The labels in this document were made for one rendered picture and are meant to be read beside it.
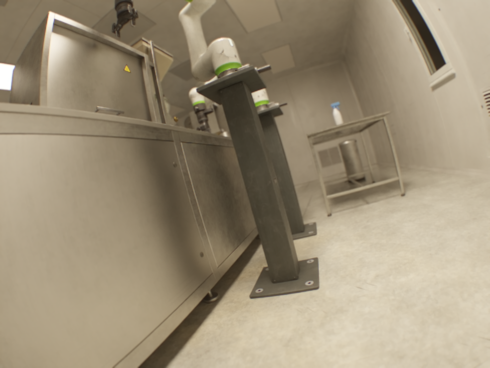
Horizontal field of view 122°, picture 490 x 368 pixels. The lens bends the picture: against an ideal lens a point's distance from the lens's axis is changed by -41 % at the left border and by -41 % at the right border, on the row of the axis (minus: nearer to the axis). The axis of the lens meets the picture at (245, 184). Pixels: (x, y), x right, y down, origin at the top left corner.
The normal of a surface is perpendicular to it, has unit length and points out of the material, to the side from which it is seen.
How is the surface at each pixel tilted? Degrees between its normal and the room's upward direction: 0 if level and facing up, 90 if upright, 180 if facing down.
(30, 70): 90
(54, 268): 90
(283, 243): 90
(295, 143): 90
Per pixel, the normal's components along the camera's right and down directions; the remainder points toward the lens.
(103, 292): 0.91, -0.25
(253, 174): -0.28, 0.10
